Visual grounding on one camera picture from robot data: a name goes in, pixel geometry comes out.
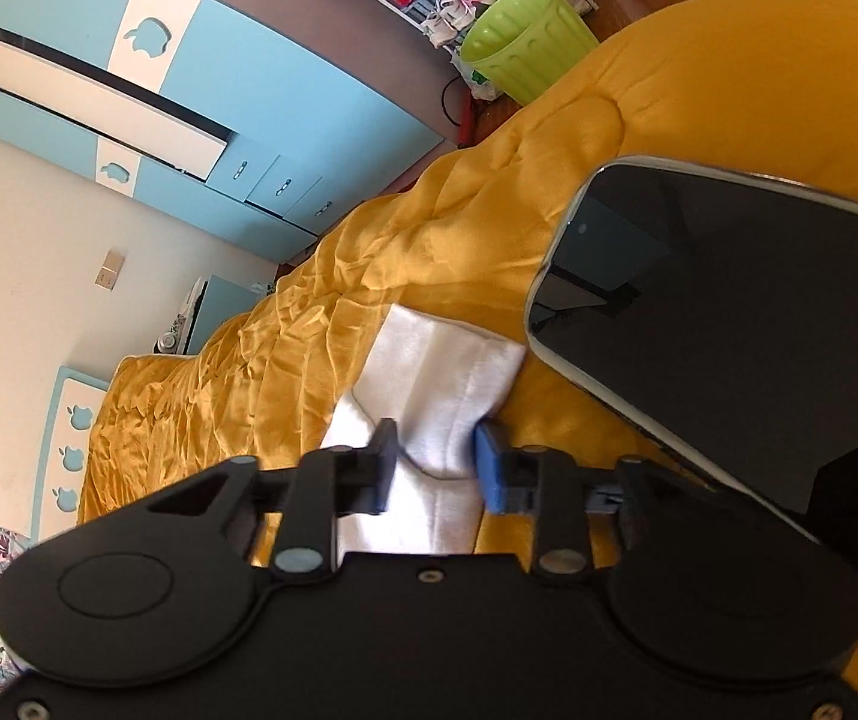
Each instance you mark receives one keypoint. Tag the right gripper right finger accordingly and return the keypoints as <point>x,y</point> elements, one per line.
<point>547,485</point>

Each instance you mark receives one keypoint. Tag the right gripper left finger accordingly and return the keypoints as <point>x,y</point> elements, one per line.
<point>326,486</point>

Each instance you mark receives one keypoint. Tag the white garment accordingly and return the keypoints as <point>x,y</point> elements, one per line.
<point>421,427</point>

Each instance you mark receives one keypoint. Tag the blue bedside table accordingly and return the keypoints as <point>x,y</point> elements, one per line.
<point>210,303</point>

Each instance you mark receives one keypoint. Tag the black smartphone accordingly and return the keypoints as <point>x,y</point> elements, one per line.
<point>718,312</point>

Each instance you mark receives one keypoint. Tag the white blue headboard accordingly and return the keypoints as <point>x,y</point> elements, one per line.
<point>61,466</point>

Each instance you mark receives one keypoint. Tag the green plastic waste bin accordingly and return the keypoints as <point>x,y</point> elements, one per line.
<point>523,47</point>

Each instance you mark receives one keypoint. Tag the mustard yellow duvet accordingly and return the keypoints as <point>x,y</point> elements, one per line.
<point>763,86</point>

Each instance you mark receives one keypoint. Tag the blue white wardrobe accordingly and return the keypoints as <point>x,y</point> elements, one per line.
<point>198,111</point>

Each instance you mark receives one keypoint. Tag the wall switch plate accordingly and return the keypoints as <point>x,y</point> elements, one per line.
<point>109,271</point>

